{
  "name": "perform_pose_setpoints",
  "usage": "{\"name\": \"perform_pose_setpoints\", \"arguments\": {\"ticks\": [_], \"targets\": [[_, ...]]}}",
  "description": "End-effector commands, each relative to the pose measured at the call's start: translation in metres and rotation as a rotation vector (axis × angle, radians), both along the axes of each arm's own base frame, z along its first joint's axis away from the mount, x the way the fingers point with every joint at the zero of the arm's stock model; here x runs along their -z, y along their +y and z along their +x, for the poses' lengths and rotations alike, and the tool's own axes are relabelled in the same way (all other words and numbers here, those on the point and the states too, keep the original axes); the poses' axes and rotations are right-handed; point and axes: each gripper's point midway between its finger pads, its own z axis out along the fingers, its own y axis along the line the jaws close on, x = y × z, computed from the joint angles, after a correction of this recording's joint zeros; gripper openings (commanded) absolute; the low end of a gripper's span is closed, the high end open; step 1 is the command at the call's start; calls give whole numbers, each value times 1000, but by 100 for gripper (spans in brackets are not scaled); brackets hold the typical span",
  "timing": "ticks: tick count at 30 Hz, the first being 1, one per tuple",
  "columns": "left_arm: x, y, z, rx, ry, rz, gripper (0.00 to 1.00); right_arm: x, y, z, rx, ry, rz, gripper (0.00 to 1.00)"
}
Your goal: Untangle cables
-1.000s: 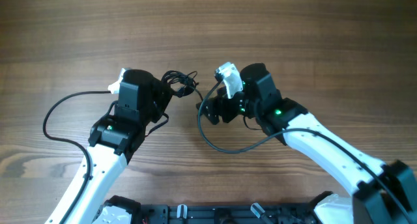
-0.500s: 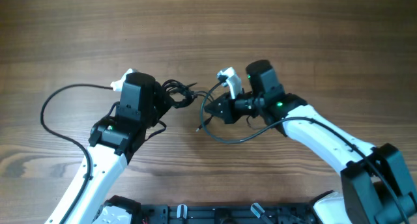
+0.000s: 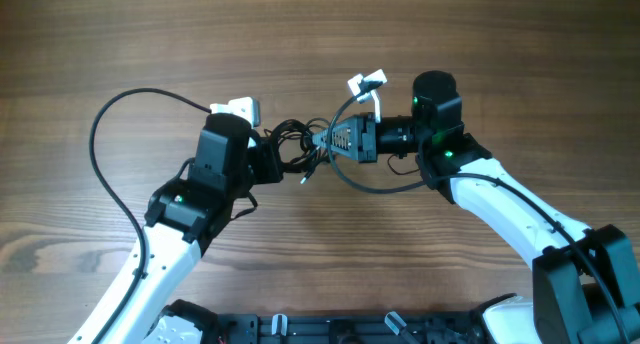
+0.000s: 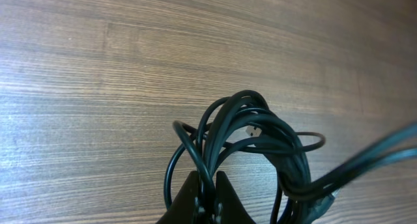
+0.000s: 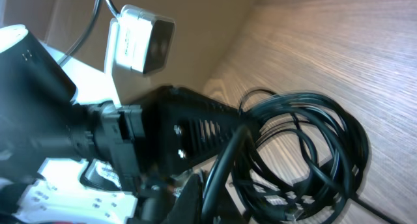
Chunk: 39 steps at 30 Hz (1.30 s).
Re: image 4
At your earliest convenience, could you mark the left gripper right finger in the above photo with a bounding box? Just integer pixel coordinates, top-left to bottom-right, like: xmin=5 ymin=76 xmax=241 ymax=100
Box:
xmin=216 ymin=171 xmax=255 ymax=224

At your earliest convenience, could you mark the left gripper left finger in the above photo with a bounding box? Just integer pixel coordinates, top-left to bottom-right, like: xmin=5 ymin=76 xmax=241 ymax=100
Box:
xmin=156 ymin=171 xmax=199 ymax=224

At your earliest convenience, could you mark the black USB cable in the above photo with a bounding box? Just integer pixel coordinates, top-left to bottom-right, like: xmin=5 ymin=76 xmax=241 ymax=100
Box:
xmin=163 ymin=89 xmax=417 ymax=224

